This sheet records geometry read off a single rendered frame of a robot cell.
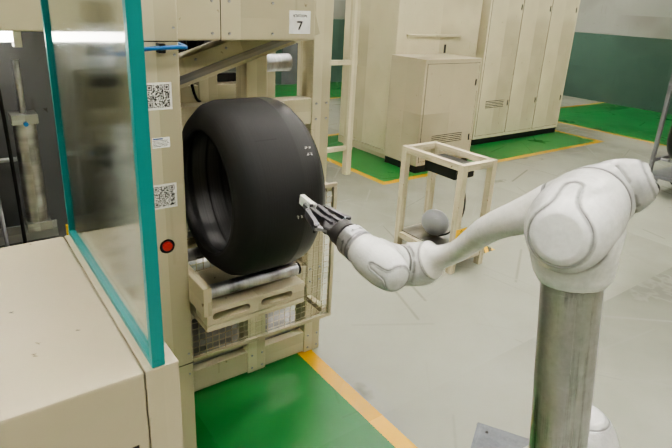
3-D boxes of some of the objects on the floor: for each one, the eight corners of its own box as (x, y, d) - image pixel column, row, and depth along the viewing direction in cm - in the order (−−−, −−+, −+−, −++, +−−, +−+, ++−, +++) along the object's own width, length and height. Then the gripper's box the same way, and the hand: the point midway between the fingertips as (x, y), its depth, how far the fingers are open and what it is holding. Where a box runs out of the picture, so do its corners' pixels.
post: (165, 519, 196) (98, -386, 112) (153, 493, 206) (82, -355, 122) (200, 502, 203) (161, -359, 120) (186, 477, 213) (142, -333, 130)
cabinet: (415, 174, 613) (426, 59, 571) (382, 161, 655) (391, 54, 613) (468, 163, 664) (483, 58, 622) (435, 152, 706) (447, 53, 664)
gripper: (369, 220, 149) (320, 184, 165) (330, 230, 141) (283, 190, 158) (365, 244, 152) (317, 205, 168) (326, 254, 144) (281, 213, 161)
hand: (307, 203), depth 161 cm, fingers closed
